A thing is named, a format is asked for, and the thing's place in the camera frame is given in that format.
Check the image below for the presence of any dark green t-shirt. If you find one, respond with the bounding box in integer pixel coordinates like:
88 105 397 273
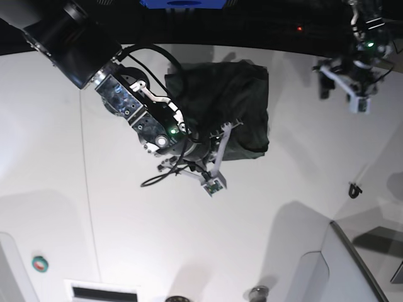
164 60 270 161

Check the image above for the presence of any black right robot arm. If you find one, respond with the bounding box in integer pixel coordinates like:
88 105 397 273
1 1 241 194

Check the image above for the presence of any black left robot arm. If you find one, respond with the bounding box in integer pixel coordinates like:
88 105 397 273
312 1 394 113

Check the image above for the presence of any round metal knob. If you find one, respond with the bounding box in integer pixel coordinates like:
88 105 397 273
248 286 270 302

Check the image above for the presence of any small black clip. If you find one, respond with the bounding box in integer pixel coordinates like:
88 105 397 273
348 182 363 199

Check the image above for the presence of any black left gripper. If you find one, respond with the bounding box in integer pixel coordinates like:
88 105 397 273
312 57 390 113

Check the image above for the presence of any green red tape roll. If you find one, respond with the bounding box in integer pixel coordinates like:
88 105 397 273
31 256 48 273

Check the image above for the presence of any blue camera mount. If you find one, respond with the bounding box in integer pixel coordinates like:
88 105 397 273
140 0 227 9

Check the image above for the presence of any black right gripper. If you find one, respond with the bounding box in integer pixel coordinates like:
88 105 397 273
157 120 243 197

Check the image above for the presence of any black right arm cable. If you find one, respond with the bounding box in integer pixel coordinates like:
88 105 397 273
122 43 196 188

